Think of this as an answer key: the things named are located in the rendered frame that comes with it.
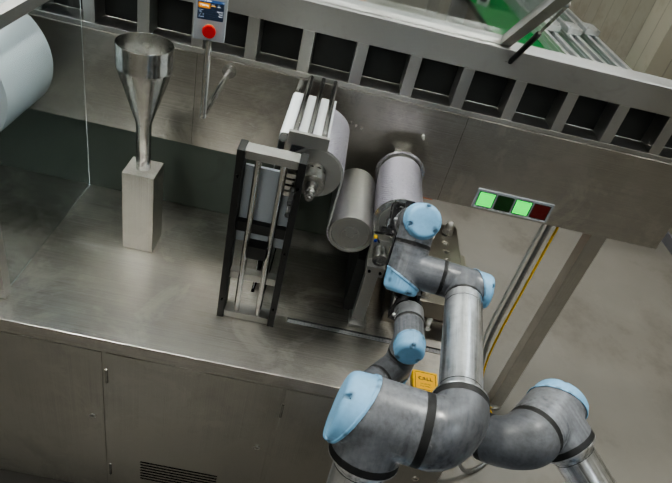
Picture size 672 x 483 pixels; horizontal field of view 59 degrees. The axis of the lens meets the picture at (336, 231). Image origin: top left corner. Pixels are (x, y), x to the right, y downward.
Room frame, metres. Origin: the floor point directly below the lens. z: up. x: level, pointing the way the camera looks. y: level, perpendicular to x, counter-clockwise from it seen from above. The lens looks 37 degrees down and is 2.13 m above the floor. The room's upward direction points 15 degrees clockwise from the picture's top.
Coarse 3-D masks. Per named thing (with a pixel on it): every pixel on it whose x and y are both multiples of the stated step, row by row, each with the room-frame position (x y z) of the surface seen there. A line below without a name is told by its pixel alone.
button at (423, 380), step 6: (414, 372) 1.09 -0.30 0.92; (420, 372) 1.10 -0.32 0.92; (426, 372) 1.10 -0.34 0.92; (414, 378) 1.07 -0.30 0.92; (420, 378) 1.08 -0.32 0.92; (426, 378) 1.08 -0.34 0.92; (432, 378) 1.09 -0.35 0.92; (414, 384) 1.05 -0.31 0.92; (420, 384) 1.06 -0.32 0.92; (426, 384) 1.06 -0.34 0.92; (432, 384) 1.07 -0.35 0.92; (426, 390) 1.04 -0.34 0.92; (432, 390) 1.05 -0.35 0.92
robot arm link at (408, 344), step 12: (408, 312) 1.08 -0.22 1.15; (396, 324) 1.05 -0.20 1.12; (408, 324) 1.03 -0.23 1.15; (420, 324) 1.05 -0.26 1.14; (396, 336) 1.00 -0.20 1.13; (408, 336) 1.00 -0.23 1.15; (420, 336) 1.01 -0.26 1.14; (396, 348) 0.97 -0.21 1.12; (408, 348) 0.97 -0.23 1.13; (420, 348) 0.98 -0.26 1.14; (408, 360) 0.97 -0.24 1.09; (420, 360) 0.97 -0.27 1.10
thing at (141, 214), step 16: (128, 80) 1.28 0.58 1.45; (144, 80) 1.28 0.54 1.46; (160, 80) 1.31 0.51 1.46; (128, 96) 1.31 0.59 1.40; (144, 96) 1.30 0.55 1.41; (160, 96) 1.33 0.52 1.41; (144, 112) 1.31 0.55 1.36; (144, 128) 1.33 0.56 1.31; (144, 144) 1.33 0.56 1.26; (144, 160) 1.33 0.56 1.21; (128, 176) 1.30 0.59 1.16; (144, 176) 1.31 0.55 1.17; (160, 176) 1.36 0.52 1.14; (128, 192) 1.30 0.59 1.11; (144, 192) 1.30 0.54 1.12; (160, 192) 1.37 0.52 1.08; (128, 208) 1.30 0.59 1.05; (144, 208) 1.30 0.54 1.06; (160, 208) 1.37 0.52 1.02; (128, 224) 1.30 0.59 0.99; (144, 224) 1.30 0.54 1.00; (160, 224) 1.38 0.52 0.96; (128, 240) 1.30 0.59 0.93; (144, 240) 1.30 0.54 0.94
